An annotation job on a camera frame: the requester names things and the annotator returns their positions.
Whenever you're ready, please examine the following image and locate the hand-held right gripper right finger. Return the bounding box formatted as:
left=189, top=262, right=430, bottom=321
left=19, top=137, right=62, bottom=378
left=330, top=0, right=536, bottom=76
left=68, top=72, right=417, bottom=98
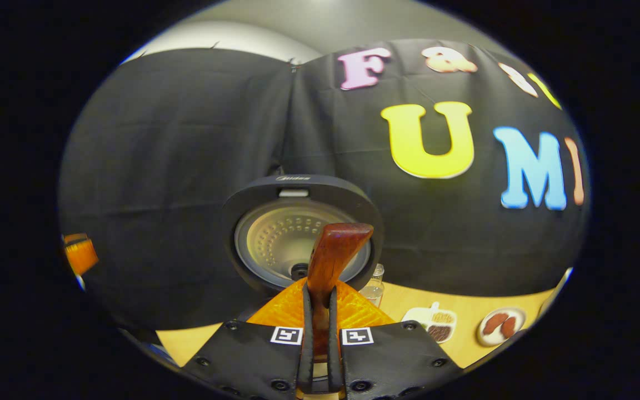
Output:
left=328, top=279, right=463, bottom=400

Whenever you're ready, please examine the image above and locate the round white plate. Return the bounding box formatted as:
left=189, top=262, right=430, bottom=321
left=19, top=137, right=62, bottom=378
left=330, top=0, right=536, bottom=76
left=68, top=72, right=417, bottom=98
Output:
left=476, top=307, right=528, bottom=348

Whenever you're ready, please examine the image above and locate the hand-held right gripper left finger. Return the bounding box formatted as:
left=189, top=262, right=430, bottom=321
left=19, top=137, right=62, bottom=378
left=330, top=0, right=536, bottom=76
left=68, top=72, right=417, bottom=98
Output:
left=184, top=278, right=314, bottom=400

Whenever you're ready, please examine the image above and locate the dark grey rice cooker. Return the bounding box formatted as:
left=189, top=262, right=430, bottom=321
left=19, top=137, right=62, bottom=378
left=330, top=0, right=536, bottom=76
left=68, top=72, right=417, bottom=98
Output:
left=221, top=174, right=385, bottom=323

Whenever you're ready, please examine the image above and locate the small clear glass bottle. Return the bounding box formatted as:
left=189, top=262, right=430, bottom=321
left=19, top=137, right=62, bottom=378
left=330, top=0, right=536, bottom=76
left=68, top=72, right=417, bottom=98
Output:
left=359, top=263, right=386, bottom=308

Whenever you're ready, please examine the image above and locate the white divided bean dish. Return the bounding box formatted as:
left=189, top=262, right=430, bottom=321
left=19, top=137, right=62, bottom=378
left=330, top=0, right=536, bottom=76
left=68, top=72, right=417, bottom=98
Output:
left=401, top=301, right=458, bottom=344

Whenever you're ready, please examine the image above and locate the brown wooden spoon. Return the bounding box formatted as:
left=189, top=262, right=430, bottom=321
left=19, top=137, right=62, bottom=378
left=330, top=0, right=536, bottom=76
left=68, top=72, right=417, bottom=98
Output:
left=306, top=222, right=375, bottom=389

